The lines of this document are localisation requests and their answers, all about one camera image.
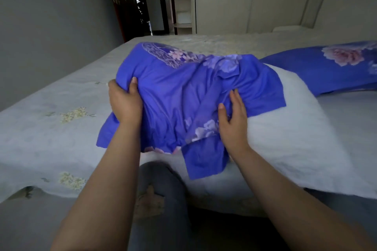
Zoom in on person's left hand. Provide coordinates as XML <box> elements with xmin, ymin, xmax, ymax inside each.
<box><xmin>108</xmin><ymin>77</ymin><xmax>144</xmax><ymax>126</ymax></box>

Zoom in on person's right hand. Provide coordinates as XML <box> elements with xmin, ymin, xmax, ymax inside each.
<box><xmin>218</xmin><ymin>88</ymin><xmax>251</xmax><ymax>156</ymax></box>

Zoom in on blue floral pillowcase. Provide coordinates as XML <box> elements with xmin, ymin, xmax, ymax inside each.
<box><xmin>96</xmin><ymin>42</ymin><xmax>287</xmax><ymax>181</ymax></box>

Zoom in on white pillow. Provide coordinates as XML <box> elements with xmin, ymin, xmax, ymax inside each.
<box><xmin>141</xmin><ymin>64</ymin><xmax>377</xmax><ymax>200</ymax></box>

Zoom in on person's right forearm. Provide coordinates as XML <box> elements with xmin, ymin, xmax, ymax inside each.
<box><xmin>231</xmin><ymin>146</ymin><xmax>377</xmax><ymax>251</ymax></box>

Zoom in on person's left forearm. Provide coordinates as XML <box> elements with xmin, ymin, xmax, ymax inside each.
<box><xmin>50</xmin><ymin>120</ymin><xmax>141</xmax><ymax>251</ymax></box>

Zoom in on white floral bed sheet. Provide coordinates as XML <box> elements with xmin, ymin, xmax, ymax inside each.
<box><xmin>0</xmin><ymin>29</ymin><xmax>377</xmax><ymax>219</ymax></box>

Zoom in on dark wooden door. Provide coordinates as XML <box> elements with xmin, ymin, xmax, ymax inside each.
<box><xmin>102</xmin><ymin>0</ymin><xmax>145</xmax><ymax>43</ymax></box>

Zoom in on blue floral covered pillow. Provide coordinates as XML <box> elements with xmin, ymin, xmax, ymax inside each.
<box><xmin>259</xmin><ymin>40</ymin><xmax>377</xmax><ymax>97</ymax></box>

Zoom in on white open shelf unit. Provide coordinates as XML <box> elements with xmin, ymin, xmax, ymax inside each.
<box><xmin>168</xmin><ymin>0</ymin><xmax>196</xmax><ymax>35</ymax></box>

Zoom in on person's blue ripped jeans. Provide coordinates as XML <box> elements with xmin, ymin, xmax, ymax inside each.
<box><xmin>127</xmin><ymin>161</ymin><xmax>377</xmax><ymax>251</ymax></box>

